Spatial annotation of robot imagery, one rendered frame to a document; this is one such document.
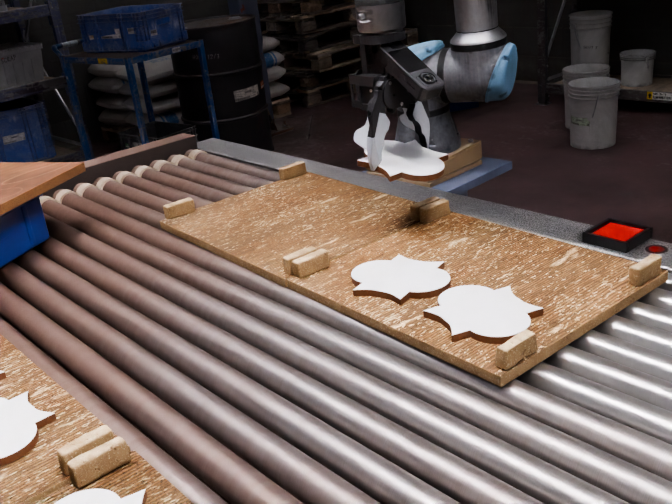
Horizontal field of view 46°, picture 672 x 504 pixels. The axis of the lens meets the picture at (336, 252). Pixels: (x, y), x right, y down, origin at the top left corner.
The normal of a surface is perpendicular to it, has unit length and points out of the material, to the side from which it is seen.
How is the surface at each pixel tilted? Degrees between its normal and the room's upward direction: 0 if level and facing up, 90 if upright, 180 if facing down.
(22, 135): 90
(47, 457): 0
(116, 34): 92
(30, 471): 0
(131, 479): 0
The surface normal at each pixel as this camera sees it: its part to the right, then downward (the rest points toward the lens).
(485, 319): -0.11, -0.92
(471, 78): -0.42, 0.44
